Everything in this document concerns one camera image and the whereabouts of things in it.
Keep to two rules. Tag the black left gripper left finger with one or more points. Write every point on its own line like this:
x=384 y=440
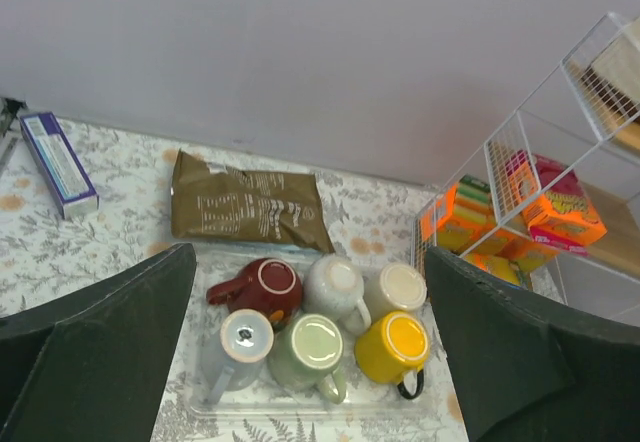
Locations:
x=92 y=365

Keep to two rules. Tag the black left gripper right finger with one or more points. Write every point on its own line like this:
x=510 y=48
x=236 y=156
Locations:
x=527 y=368

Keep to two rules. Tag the yellow mug black handle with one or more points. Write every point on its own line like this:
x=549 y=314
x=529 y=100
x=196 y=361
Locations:
x=393 y=351

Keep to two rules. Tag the pale blue footed mug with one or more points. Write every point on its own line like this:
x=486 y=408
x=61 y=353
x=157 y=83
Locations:
x=233 y=357

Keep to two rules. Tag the light green mug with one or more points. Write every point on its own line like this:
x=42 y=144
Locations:
x=308 y=354

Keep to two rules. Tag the cream beige mug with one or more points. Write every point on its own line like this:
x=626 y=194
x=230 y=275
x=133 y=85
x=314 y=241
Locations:
x=397 y=287

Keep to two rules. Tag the dark red mug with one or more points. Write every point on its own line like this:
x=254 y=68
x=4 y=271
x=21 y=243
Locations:
x=269 y=286

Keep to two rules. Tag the white speckled mug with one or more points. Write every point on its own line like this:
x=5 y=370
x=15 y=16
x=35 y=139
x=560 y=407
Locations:
x=334 y=287

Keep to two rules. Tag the orange sponge pack lying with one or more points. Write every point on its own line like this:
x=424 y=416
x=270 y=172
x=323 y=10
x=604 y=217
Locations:
x=515 y=262

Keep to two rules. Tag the orange pink Scrub Mommy box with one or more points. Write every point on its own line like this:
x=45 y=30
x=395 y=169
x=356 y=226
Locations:
x=553 y=203

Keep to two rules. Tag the orange sponge box left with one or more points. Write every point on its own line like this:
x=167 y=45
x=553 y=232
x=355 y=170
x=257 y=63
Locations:
x=460 y=217

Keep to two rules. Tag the purple white box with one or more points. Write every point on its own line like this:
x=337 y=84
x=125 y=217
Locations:
x=69 y=184

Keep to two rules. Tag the clear plastic tray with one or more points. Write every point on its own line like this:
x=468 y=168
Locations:
x=264 y=395

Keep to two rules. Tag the brown coffee bag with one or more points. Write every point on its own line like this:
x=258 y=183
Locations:
x=246 y=206

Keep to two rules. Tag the white wire shelf rack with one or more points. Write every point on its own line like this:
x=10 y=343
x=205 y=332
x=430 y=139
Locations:
x=585 y=114

